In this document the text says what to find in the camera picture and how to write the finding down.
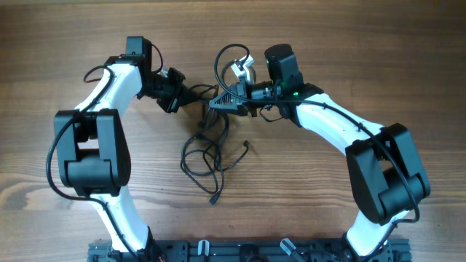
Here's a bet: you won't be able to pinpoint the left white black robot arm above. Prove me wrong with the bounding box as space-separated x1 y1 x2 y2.
46 36 196 258

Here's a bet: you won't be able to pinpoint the black usb cables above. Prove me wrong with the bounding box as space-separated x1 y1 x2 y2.
179 83 251 206

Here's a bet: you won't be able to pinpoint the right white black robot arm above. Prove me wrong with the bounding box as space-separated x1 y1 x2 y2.
209 44 431 261

